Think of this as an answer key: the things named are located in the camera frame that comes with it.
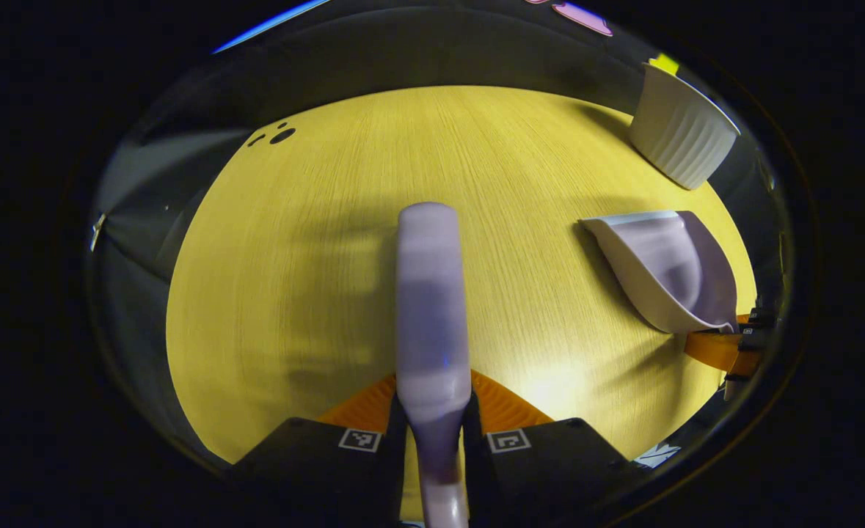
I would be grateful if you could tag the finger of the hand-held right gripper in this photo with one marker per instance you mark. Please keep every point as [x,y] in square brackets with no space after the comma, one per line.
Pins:
[718,350]

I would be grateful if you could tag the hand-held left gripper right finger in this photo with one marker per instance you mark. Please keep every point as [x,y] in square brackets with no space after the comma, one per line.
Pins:
[549,469]

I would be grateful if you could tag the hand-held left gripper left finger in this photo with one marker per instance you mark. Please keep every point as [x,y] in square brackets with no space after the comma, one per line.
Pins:
[329,469]

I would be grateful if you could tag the small lilac broom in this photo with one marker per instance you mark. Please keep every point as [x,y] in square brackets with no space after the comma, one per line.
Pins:
[432,293]

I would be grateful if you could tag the yellow wooden desktop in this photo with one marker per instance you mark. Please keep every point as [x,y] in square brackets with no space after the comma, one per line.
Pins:
[293,293]

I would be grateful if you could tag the lilac plastic dustpan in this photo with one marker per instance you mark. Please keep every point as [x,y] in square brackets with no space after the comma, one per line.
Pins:
[667,264]

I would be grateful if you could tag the small white tag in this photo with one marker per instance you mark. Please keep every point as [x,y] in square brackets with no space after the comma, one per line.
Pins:
[97,231]

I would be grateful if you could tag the white ribbed garbage bin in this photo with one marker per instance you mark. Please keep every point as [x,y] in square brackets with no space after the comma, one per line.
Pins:
[685,132]

